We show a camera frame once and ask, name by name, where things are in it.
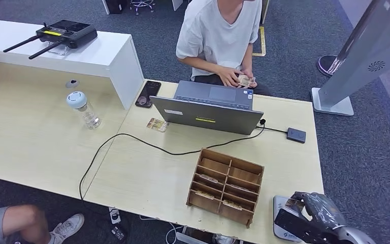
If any black smartphone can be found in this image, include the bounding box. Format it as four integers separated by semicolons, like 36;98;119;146
135;80;163;108

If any grey kiosk display stand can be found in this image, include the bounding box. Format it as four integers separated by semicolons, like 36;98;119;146
310;0;390;117

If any small black box device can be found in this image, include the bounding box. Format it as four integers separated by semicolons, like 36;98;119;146
286;127;307;144

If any person's right hand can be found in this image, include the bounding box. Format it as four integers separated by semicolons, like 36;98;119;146
215;66;244;88

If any yellow floor tape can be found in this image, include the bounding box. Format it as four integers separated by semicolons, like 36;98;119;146
252;26;267;57

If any autumn print plastic card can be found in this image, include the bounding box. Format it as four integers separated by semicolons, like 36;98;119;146
238;74;256;88

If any grey laptop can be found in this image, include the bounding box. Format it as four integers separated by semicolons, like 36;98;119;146
149;80;265;136

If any black cabinet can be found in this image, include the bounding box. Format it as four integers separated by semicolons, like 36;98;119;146
106;0;128;15

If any person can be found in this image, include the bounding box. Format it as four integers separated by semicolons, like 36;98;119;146
0;204;85;244
176;0;273;97

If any round chrome base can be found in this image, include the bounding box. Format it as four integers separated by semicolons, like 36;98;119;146
317;54;339;77

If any black remote controller with antennas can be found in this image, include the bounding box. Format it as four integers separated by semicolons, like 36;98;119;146
2;19;98;60

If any wooden card organizer tray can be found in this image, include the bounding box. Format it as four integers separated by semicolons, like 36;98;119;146
185;148;265;229

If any autumn picture key card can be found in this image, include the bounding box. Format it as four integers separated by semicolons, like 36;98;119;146
146;117;170;133

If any autumn print ID card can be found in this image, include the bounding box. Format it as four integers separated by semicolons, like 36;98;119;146
284;198;305;213

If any clear plastic stand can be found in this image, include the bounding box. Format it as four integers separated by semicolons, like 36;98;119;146
47;42;69;56

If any person's left hand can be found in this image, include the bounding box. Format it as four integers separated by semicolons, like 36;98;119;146
240;69;259;89

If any white power strip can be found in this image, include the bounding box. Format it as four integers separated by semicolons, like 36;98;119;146
108;207;122;225

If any short black cable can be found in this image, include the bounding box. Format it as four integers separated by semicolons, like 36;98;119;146
255;118;288;134

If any white cable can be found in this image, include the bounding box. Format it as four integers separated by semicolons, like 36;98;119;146
139;215;182;244

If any long black cable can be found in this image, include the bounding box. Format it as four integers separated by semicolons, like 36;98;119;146
78;125;266;201

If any white shoe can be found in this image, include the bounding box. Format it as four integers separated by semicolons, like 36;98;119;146
48;213;85;244

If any chrome stool base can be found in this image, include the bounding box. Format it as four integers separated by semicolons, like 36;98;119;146
129;0;156;16

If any clear bottle pale blue cap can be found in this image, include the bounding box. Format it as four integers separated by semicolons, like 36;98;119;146
66;90;102;130

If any white card reader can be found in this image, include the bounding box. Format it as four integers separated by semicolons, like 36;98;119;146
273;195;304;243

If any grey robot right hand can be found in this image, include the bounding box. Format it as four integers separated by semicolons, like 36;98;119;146
290;191;347;233

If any white raised counter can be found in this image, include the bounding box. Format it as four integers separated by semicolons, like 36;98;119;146
0;17;145;111

